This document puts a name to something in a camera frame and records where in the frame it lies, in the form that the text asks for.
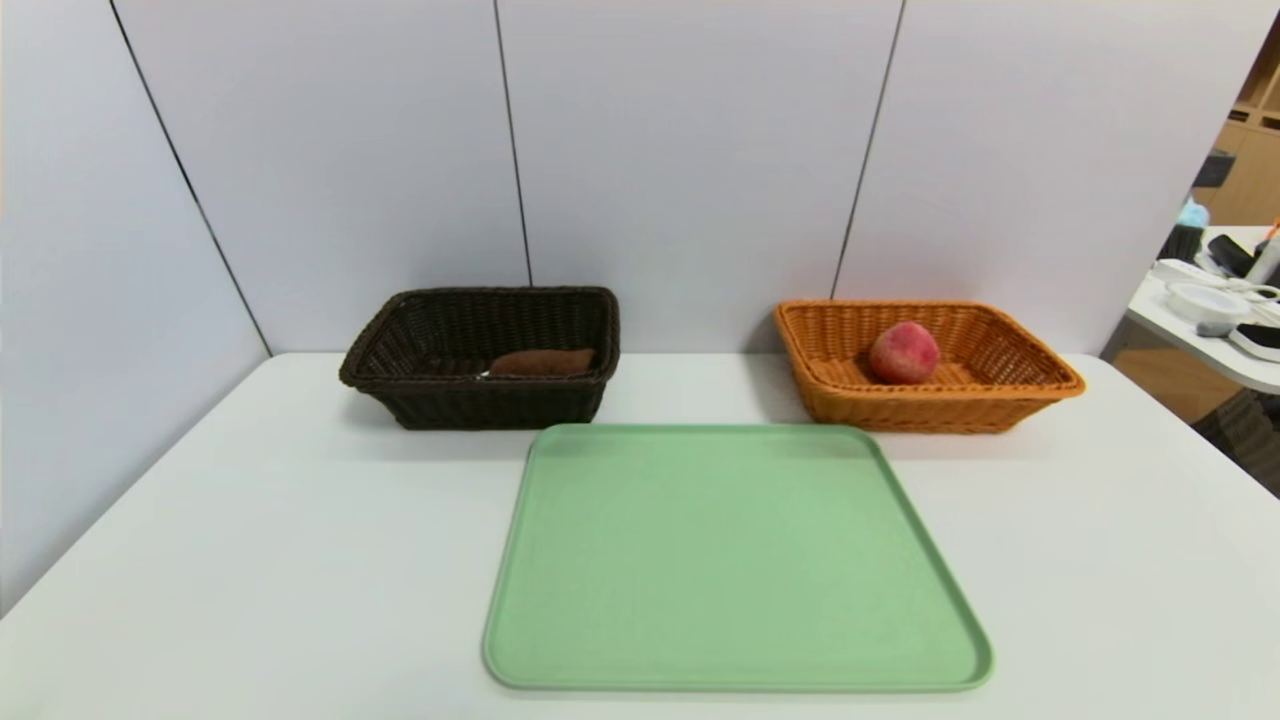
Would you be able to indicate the red peach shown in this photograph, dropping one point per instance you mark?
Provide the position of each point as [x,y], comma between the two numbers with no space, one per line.
[904,352]

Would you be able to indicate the black and white shoe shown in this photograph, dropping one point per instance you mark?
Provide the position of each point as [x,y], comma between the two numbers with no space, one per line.
[1258,342]

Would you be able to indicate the white round container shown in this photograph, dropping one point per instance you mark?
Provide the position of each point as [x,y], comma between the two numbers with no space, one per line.
[1207,302]

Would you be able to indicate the brown chocolate bread roll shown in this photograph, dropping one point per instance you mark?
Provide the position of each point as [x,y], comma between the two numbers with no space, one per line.
[542,363]

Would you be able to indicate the dark wicker chair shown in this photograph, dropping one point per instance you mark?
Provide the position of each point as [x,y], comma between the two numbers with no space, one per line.
[1245,435]

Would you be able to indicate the light blue bottle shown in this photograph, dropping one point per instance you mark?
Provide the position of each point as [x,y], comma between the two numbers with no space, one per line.
[1193,213]

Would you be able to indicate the white bottle orange cap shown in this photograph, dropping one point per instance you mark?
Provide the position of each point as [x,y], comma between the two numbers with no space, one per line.
[1266,260]

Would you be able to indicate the wooden cabinet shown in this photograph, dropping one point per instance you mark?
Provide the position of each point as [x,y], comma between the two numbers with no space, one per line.
[1255,170]

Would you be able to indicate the black box on cabinet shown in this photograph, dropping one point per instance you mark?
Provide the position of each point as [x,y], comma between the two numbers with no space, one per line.
[1213,169]

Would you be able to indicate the light green plastic tray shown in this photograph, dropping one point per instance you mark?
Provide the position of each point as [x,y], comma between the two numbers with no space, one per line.
[730,570]

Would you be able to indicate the white power strip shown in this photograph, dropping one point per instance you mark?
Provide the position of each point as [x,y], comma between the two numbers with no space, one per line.
[1182,270]

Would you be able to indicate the white side table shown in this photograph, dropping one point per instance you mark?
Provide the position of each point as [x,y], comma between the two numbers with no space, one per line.
[1170,315]

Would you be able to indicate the dark brown wicker basket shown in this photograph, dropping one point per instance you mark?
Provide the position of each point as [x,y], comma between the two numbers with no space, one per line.
[500,405]

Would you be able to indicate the black handheld device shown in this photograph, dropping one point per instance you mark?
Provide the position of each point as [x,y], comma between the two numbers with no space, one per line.
[1231,254]

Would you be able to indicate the orange wicker basket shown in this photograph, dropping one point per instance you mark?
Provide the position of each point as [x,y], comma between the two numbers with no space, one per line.
[930,405]

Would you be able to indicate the small grey object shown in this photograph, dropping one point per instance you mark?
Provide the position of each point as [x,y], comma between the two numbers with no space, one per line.
[1213,328]

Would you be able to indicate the black brush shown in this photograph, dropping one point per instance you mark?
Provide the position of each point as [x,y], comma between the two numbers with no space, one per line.
[1181,243]

